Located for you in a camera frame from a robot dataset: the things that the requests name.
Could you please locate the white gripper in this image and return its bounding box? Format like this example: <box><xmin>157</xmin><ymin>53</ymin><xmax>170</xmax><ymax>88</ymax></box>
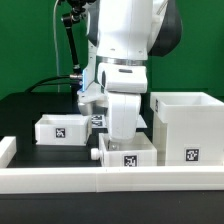
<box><xmin>97</xmin><ymin>63</ymin><xmax>147</xmax><ymax>142</ymax></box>

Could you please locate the white front drawer tray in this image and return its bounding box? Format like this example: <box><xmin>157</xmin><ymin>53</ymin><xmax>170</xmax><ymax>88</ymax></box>
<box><xmin>91</xmin><ymin>132</ymin><xmax>157</xmax><ymax>167</ymax></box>

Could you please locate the white drawer tray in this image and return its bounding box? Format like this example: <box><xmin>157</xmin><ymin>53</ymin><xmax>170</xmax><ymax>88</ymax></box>
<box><xmin>35</xmin><ymin>114</ymin><xmax>92</xmax><ymax>146</ymax></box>
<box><xmin>91</xmin><ymin>132</ymin><xmax>157</xmax><ymax>167</ymax></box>

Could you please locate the white drawer cabinet box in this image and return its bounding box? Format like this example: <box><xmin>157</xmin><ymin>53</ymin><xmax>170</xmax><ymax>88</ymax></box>
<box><xmin>150</xmin><ymin>92</ymin><xmax>224</xmax><ymax>166</ymax></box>

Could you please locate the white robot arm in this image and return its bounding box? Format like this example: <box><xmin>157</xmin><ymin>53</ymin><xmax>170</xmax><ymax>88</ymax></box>
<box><xmin>78</xmin><ymin>0</ymin><xmax>182</xmax><ymax>143</ymax></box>

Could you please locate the white marker tag sheet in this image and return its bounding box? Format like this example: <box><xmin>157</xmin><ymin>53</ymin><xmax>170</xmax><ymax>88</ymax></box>
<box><xmin>91</xmin><ymin>114</ymin><xmax>147</xmax><ymax>128</ymax></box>

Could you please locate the white front fence bar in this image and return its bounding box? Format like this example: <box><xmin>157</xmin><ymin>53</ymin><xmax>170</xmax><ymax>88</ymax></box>
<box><xmin>0</xmin><ymin>166</ymin><xmax>224</xmax><ymax>194</ymax></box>

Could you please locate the white fence bar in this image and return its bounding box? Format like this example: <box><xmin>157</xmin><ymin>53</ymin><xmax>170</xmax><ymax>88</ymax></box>
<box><xmin>0</xmin><ymin>136</ymin><xmax>17</xmax><ymax>168</ymax></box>
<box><xmin>0</xmin><ymin>166</ymin><xmax>224</xmax><ymax>194</ymax></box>

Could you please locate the white left fence bar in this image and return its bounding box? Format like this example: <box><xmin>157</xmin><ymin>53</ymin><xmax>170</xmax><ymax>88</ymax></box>
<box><xmin>0</xmin><ymin>136</ymin><xmax>17</xmax><ymax>168</ymax></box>

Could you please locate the black cable bundle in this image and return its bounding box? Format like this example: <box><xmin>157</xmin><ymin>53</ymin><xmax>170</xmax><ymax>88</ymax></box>
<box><xmin>23</xmin><ymin>75</ymin><xmax>78</xmax><ymax>94</ymax></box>

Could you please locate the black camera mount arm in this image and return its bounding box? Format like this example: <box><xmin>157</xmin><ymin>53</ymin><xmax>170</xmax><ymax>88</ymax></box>
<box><xmin>60</xmin><ymin>0</ymin><xmax>88</xmax><ymax>92</ymax></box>

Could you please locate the grey thin cable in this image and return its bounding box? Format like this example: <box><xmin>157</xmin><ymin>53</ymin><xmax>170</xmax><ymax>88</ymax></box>
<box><xmin>52</xmin><ymin>0</ymin><xmax>65</xmax><ymax>94</ymax></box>

